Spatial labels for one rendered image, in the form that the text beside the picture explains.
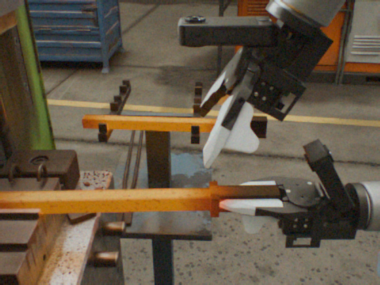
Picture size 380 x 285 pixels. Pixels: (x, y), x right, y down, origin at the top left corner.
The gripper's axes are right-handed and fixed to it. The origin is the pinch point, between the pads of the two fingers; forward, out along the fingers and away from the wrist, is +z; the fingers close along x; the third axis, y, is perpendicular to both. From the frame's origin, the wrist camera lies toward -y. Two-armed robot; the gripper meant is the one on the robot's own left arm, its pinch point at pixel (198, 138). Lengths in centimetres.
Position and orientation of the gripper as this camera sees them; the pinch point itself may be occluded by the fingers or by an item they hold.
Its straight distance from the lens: 56.3
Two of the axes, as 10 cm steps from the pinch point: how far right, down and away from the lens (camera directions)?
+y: 8.8, 4.2, 2.4
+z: -4.8, 7.6, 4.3
